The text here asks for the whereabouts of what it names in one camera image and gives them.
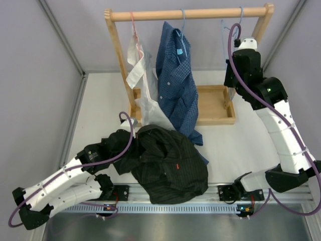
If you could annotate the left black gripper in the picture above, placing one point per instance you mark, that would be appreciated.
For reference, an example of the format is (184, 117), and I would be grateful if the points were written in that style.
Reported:
(136, 152)

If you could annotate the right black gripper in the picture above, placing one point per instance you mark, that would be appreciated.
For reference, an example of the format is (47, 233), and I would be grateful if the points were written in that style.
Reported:
(227, 83)

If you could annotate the light blue hanger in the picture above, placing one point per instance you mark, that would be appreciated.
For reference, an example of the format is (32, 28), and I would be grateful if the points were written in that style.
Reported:
(223, 26)

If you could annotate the black striped shirt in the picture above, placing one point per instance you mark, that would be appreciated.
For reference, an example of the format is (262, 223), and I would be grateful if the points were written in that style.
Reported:
(170, 168)

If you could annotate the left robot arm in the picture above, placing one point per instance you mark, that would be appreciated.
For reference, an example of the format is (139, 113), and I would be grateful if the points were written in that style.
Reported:
(78, 181)

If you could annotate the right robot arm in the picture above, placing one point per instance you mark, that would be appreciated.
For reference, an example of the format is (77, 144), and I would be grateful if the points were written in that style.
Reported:
(269, 100)

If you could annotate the white shirt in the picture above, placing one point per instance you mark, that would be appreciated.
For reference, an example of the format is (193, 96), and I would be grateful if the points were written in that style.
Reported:
(142, 76)

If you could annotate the blue checked shirt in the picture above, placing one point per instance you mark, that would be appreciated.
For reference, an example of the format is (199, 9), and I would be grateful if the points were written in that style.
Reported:
(177, 92)

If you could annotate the blue hanger with shirt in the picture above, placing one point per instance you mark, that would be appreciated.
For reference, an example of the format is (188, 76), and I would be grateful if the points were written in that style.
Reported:
(182, 32)

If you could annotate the wooden clothes rack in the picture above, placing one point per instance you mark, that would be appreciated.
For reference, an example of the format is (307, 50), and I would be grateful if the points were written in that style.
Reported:
(215, 106)

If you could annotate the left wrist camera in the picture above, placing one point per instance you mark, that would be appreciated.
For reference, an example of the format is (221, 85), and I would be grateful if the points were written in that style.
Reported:
(129, 125)

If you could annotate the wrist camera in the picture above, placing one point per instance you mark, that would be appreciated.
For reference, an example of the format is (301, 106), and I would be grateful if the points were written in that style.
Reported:
(129, 125)
(245, 43)

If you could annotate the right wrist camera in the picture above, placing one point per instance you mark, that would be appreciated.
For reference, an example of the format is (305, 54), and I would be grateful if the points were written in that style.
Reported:
(245, 43)

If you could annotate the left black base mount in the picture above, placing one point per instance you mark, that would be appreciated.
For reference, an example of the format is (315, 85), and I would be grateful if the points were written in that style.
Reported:
(119, 193)

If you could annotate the slotted grey cable duct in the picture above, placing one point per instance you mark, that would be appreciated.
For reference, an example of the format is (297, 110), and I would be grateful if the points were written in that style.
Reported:
(164, 209)

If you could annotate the pink wire hanger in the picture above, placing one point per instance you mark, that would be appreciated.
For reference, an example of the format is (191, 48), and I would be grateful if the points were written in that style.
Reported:
(140, 52)

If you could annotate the aluminium mounting rail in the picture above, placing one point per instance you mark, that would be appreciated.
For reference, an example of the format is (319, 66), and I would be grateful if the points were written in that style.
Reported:
(216, 193)

